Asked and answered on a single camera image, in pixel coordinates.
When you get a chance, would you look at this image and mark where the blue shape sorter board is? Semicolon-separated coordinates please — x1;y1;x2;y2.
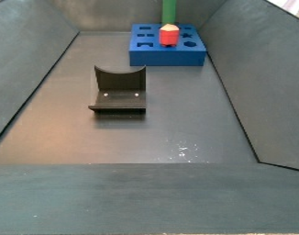
129;24;207;66

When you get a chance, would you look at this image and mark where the green oval peg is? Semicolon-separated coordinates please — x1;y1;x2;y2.
162;0;177;24

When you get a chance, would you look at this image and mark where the red white-topped peg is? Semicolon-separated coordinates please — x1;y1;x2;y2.
159;24;181;47

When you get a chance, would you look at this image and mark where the black curved holder stand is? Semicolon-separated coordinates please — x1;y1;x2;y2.
89;67;147;112

